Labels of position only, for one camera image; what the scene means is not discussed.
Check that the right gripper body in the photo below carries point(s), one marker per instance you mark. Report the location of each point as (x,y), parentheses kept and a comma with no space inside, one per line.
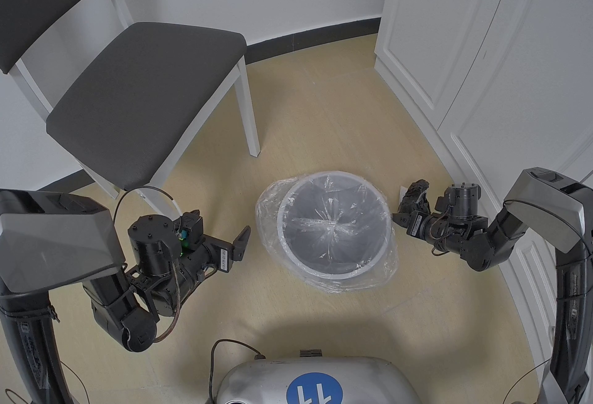
(426,226)

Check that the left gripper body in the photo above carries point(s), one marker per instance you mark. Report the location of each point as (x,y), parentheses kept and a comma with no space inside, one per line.
(206,260)

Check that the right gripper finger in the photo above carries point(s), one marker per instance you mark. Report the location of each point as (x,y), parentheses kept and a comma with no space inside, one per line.
(402,219)

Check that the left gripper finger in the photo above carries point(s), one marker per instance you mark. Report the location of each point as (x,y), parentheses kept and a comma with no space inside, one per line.
(242,244)

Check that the black plastic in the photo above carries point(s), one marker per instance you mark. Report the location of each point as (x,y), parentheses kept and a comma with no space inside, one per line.
(414,196)

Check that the clear plastic bag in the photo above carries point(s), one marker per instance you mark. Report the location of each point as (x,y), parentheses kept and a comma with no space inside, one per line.
(268,212)

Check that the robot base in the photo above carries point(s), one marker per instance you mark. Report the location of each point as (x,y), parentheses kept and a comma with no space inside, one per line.
(315,379)

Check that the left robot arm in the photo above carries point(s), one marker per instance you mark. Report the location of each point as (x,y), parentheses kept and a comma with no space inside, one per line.
(55,244)

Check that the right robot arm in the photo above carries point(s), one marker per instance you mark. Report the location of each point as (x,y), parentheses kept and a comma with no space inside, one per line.
(546,207)

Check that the white trash bin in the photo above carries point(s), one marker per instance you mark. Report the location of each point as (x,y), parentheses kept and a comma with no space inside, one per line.
(333,274)

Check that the white chair grey cushions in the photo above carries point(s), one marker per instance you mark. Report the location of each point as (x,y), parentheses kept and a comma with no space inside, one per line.
(139,91)

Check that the white wardrobe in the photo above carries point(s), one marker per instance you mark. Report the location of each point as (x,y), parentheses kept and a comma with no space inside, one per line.
(486,45)

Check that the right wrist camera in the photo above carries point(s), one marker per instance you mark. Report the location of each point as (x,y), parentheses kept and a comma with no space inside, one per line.
(443,202)

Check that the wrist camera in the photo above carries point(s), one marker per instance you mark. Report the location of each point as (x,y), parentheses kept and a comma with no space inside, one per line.
(190,228)
(443,202)

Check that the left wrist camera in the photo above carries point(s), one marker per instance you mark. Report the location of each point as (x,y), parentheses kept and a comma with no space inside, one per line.
(190,228)

